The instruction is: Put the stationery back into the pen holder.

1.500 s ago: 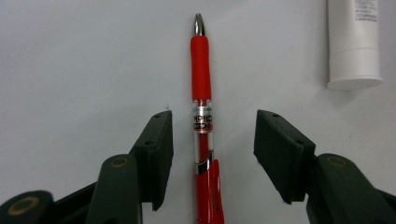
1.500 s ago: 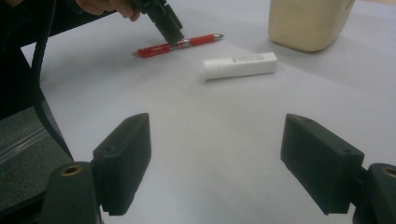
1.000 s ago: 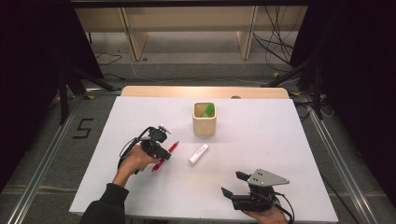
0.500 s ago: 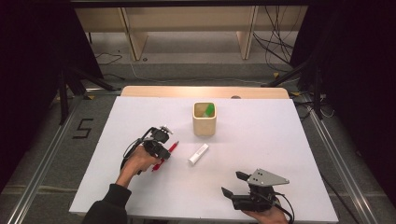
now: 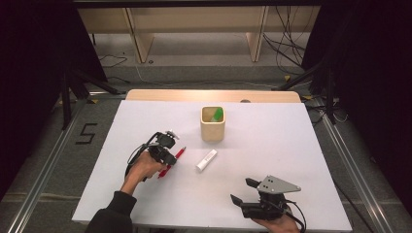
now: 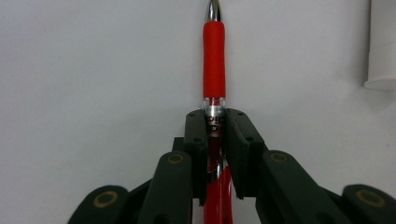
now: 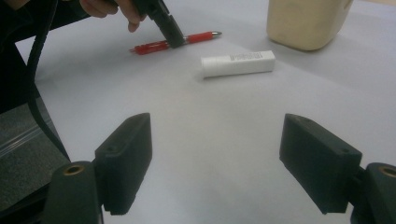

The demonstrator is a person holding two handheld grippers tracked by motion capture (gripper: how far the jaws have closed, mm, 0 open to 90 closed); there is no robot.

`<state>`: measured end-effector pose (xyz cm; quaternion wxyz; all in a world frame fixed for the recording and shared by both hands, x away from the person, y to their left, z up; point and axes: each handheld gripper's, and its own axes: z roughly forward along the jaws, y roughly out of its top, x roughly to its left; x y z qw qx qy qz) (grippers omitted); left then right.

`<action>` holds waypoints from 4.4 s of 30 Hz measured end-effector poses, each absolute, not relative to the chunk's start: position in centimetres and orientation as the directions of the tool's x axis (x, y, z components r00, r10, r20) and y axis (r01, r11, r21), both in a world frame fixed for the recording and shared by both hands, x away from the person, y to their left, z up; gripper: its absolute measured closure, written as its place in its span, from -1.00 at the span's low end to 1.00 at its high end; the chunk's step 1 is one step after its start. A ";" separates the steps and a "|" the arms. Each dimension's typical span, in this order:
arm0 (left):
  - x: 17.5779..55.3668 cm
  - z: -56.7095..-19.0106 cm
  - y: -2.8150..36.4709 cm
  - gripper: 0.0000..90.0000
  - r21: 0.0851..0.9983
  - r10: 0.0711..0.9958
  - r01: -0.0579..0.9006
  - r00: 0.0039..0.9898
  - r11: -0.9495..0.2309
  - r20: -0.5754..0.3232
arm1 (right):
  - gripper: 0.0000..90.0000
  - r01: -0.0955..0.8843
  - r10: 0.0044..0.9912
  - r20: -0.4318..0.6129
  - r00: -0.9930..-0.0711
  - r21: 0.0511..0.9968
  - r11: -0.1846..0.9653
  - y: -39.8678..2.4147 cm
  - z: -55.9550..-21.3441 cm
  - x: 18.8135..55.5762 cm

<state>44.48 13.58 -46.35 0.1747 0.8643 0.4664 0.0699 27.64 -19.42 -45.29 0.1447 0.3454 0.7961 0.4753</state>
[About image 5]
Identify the red pen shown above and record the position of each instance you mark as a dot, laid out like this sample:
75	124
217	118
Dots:
180	153

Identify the black tripod stand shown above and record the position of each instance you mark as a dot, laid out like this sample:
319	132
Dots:
74	84
328	93

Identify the metal floor rail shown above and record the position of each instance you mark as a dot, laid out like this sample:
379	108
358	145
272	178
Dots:
42	174
353	168

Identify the white foam board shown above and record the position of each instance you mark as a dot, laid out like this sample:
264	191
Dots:
259	145

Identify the light wooden desk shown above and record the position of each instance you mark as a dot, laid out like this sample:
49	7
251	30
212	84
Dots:
142	42

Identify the black curtain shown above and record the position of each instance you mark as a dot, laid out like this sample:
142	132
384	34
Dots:
372	81
32	81

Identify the black metal frame bar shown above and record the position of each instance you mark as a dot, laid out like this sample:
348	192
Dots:
194	3

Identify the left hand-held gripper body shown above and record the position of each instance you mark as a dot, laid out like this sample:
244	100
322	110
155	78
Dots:
162	144

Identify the person's right hand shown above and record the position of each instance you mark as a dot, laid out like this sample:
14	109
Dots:
278	226

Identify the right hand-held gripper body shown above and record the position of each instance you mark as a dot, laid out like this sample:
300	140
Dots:
268	200

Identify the green highlighter pen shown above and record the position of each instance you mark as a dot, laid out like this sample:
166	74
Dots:
217	114

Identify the yellow tape piece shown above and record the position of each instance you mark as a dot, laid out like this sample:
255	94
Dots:
287	78
307	97
93	101

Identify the person's left hand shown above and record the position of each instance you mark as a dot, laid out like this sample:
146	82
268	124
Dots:
144	168

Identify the square wooden pen holder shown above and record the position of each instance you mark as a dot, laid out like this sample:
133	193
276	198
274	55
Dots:
212	131

